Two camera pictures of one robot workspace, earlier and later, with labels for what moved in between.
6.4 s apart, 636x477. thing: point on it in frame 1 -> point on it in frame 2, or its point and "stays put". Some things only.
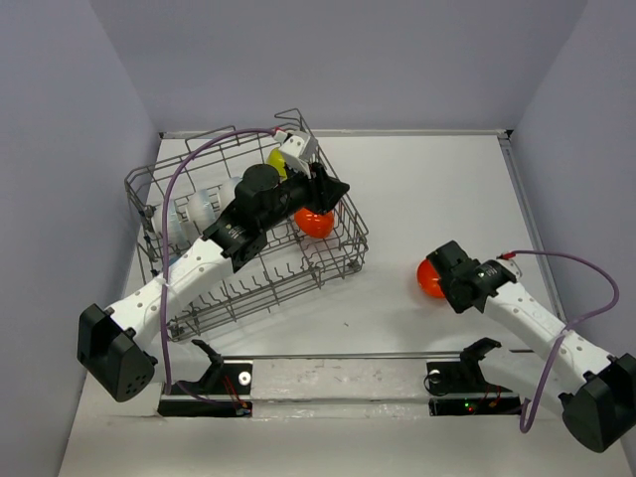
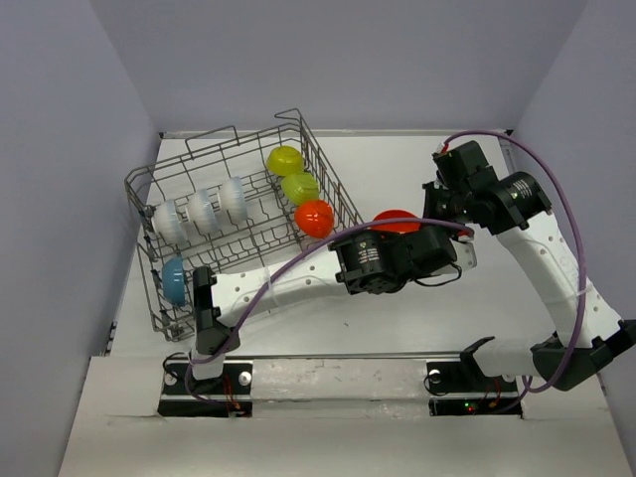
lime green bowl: (276, 159) stays put
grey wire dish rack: (176, 199) stays put
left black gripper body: (294, 194) -> (401, 280)
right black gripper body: (451, 296) -> (462, 191)
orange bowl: (428, 279) -> (406, 228)
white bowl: (201, 211) stays put
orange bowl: (318, 226) stays put
